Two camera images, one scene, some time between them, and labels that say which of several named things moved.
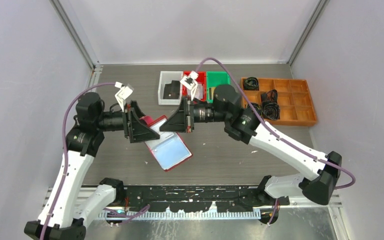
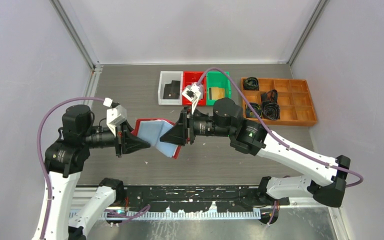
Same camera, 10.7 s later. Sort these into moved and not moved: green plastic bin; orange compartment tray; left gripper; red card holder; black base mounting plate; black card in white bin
Moved: left gripper; red card holder
Not moved: black base mounting plate; black card in white bin; orange compartment tray; green plastic bin
